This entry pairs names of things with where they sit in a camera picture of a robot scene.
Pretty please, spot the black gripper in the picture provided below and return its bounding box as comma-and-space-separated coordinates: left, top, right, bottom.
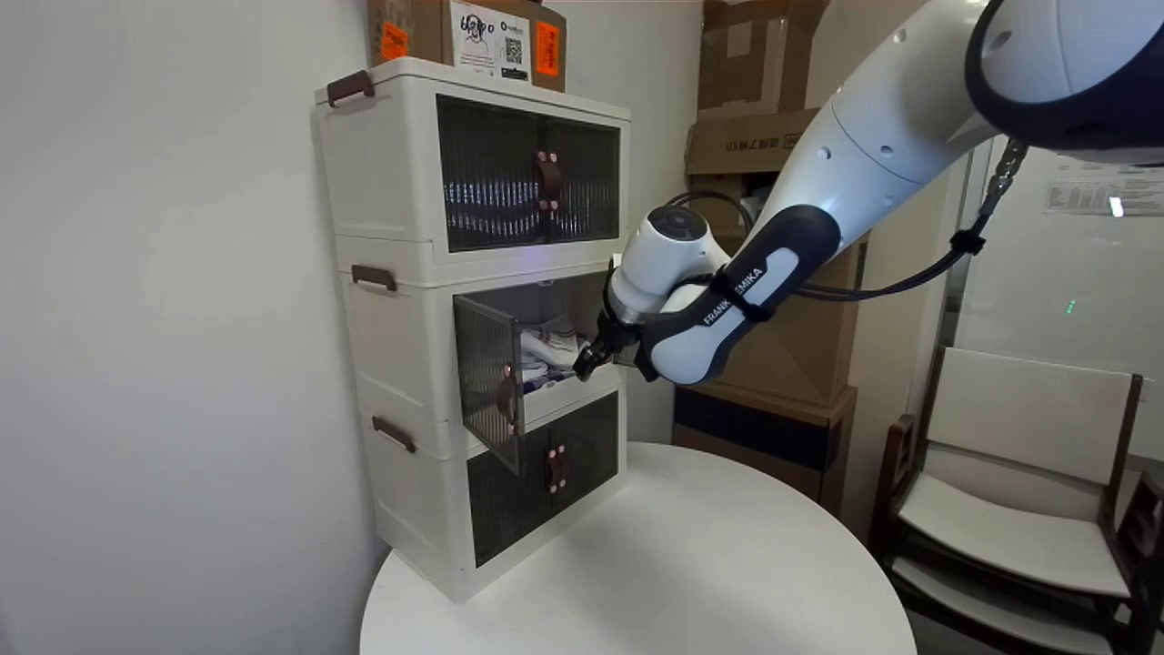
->
567, 304, 646, 383

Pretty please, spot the white three-tier storage cabinet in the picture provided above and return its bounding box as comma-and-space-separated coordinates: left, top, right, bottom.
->
308, 53, 639, 606

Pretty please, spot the wooden chair with white cushions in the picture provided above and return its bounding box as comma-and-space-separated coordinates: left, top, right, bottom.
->
868, 343, 1164, 655

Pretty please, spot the white checked towel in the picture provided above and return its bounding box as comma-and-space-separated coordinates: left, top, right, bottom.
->
543, 331, 599, 373

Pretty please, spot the blue white striped cloth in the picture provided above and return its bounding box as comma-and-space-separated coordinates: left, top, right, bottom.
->
445, 178, 544, 239

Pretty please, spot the cardboard box with orange stickers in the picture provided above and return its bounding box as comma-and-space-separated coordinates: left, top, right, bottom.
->
363, 0, 571, 93

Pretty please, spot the large cardboard box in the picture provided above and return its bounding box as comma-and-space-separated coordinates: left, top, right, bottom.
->
714, 239, 865, 412

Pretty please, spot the dark framed cabinet door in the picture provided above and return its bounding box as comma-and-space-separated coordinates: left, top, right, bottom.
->
452, 292, 526, 476

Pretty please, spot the grey vertical door frame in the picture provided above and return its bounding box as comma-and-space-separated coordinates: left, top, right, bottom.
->
937, 142, 1012, 355

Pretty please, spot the brown cabinet side handle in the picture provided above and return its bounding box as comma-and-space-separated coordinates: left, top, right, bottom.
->
322, 70, 379, 114
366, 416, 422, 458
348, 262, 401, 297

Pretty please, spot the wall poster with red header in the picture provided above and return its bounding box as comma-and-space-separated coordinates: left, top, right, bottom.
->
1047, 157, 1164, 223

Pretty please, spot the flat wide cardboard box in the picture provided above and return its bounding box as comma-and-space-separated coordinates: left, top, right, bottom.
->
685, 104, 818, 183

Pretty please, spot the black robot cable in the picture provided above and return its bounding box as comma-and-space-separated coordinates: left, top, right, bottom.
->
794, 133, 1031, 304

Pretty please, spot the white patterned cloth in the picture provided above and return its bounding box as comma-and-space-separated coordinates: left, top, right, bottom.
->
517, 322, 559, 392

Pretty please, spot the tall taped cardboard box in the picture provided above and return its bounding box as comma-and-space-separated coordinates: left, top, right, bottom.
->
697, 0, 830, 114

